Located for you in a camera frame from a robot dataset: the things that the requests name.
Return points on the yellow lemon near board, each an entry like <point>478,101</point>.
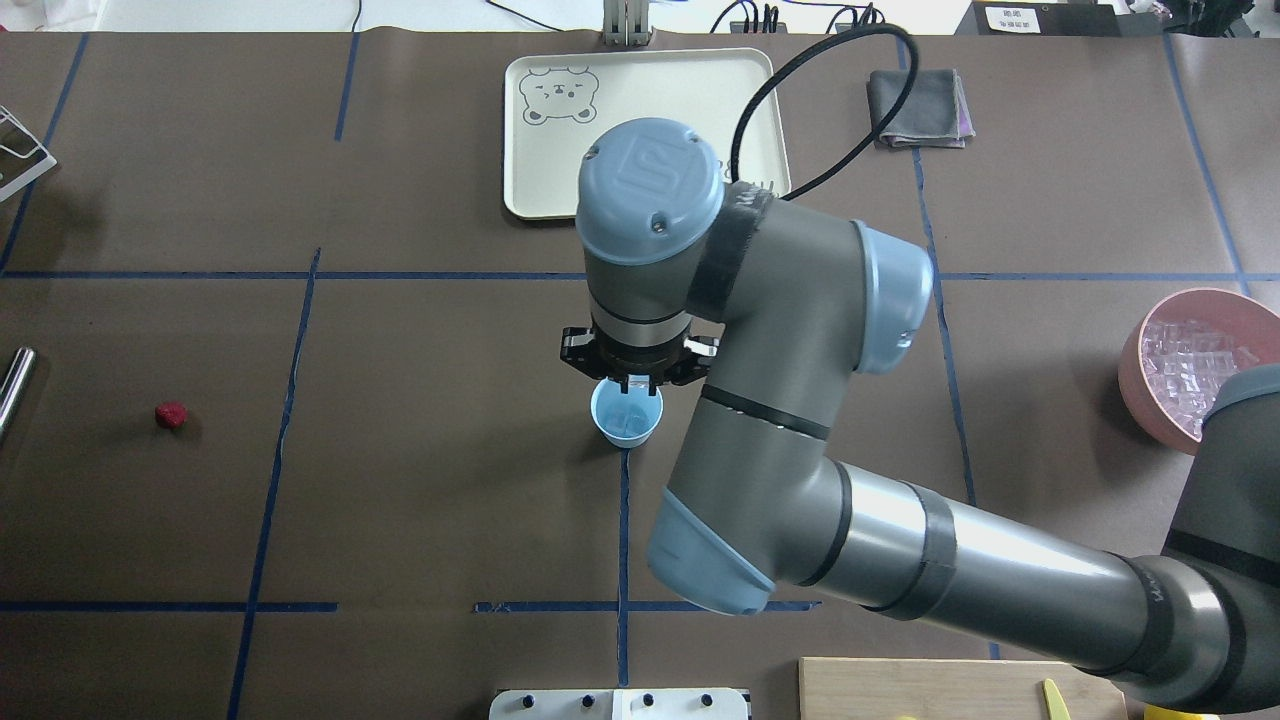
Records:
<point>1154,712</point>

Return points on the pile of clear ice cubes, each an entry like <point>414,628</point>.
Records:
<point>1185,365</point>

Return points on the pink bowl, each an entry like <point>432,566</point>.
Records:
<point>1251,323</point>

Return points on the light blue plastic cup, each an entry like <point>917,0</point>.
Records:
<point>627,421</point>

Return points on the red strawberry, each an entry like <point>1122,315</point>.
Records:
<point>171,415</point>

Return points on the white wire cup rack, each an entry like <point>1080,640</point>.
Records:
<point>24,158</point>

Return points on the grey folded cloth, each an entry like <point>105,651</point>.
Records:
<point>935,113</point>

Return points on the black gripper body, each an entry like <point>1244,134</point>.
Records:
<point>634,362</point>

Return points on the yellow plastic knife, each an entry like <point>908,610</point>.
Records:
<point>1054,702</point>

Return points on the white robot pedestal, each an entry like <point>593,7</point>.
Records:
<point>622,703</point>

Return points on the bamboo cutting board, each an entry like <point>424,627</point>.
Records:
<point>948,689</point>

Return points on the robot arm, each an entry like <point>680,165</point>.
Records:
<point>774,307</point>

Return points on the cream bear tray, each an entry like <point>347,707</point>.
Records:
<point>555,106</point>

